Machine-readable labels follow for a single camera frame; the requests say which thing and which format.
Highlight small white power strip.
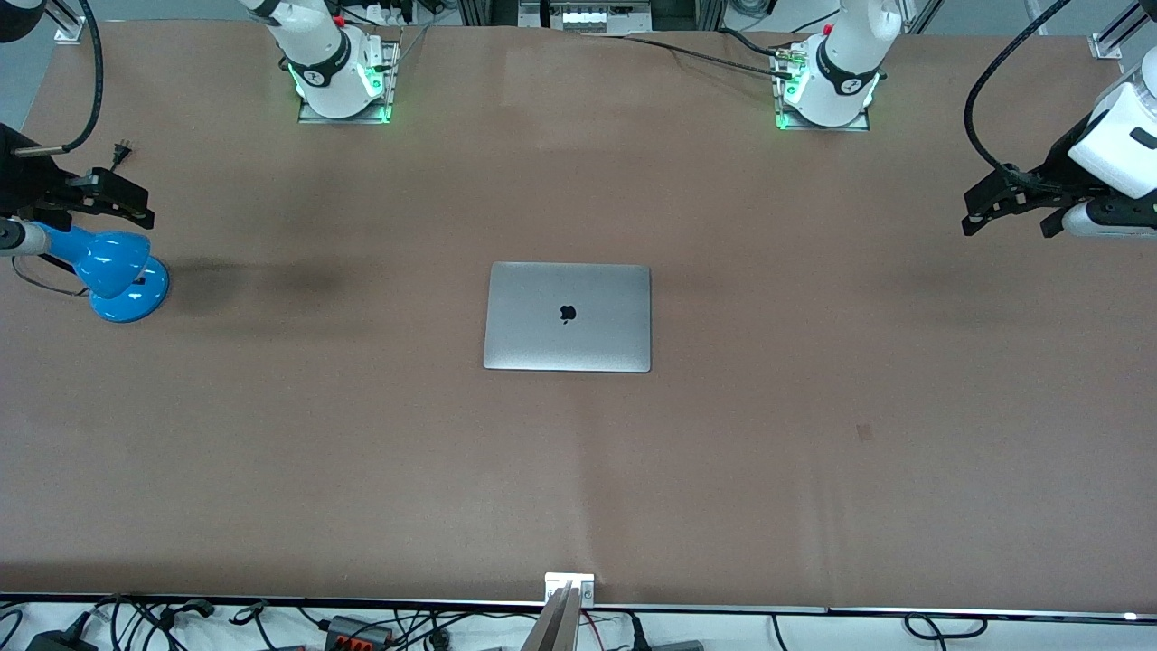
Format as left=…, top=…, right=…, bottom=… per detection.
left=362, top=0, right=426, bottom=25

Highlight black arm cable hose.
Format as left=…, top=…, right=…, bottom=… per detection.
left=14, top=0, right=102, bottom=156
left=964, top=0, right=1072, bottom=182

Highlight thin black table cable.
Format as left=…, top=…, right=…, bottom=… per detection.
left=578, top=30, right=796, bottom=78

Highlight blue desk lamp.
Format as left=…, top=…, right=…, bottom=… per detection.
left=41, top=224, right=171, bottom=324

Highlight thick black table cable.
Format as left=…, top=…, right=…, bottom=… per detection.
left=719, top=27, right=796, bottom=60

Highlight black lamp power cord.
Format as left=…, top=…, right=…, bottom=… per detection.
left=11, top=140, right=135, bottom=297

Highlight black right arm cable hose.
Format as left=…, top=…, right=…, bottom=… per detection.
left=14, top=0, right=102, bottom=156

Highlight silver aluminium corner post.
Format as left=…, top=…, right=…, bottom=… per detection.
left=1089, top=0, right=1157, bottom=60
left=41, top=0, right=87, bottom=44

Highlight grey laptop computer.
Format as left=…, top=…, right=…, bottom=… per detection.
left=483, top=262, right=653, bottom=373

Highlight grey connector block orange levers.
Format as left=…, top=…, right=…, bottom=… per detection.
left=324, top=615, right=396, bottom=650

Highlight silver aluminium extrusion bar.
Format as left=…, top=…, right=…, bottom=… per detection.
left=520, top=583, right=579, bottom=651

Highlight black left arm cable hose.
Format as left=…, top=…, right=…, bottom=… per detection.
left=964, top=0, right=1072, bottom=182

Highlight silver camera mount bracket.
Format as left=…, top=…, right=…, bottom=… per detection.
left=545, top=572, right=596, bottom=605

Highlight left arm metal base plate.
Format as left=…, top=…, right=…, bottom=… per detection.
left=773, top=43, right=873, bottom=134

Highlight black looped cable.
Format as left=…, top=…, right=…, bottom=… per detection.
left=904, top=613, right=986, bottom=641

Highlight black power adapter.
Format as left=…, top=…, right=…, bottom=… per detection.
left=25, top=624, right=99, bottom=651

